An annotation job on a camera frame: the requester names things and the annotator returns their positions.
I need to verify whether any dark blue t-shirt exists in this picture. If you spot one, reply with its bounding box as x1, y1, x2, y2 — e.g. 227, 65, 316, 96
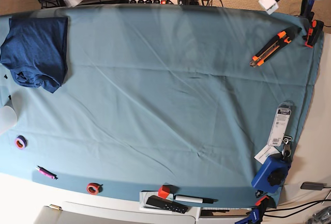
1, 17, 68, 93

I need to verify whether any orange black utility clamp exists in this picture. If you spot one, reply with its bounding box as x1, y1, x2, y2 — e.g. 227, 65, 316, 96
250, 26, 302, 67

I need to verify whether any power strip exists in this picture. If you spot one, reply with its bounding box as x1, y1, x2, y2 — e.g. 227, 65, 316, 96
117, 0, 175, 5

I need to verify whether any light blue table cloth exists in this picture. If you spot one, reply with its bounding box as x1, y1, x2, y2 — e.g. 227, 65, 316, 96
1, 5, 324, 208

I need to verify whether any white paper roll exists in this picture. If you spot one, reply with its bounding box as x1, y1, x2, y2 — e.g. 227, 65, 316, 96
0, 100, 18, 135

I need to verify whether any purple tape roll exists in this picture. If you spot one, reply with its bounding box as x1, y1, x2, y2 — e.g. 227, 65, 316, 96
15, 135, 27, 150

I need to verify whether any white blister pack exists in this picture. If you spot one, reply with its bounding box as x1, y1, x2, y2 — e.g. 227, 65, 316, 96
267, 101, 293, 147

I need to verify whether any metal keys carabiner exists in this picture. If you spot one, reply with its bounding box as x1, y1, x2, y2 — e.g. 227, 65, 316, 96
282, 135, 292, 162

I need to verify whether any white paper card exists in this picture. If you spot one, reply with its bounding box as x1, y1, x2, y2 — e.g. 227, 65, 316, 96
254, 145, 280, 164

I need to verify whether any pink pen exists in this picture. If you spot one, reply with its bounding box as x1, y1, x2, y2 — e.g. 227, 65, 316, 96
36, 166, 57, 180

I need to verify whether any red tape roll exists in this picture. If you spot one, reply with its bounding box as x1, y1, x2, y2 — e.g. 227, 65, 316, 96
86, 183, 102, 195

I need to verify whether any blue box with knob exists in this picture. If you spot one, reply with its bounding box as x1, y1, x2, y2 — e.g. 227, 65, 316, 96
251, 155, 291, 193

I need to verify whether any grey adapter box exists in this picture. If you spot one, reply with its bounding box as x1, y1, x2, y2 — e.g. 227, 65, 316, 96
300, 182, 325, 191

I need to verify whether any orange red cube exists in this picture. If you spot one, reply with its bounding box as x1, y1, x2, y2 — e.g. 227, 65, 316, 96
158, 185, 171, 199

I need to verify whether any black remote control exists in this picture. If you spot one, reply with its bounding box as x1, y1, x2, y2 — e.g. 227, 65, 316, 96
146, 196, 189, 214

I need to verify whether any white black marker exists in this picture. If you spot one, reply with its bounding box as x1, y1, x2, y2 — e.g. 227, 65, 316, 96
174, 195, 215, 204

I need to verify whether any blue orange clamp bottom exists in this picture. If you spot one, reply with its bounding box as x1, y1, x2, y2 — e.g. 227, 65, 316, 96
235, 196, 271, 224

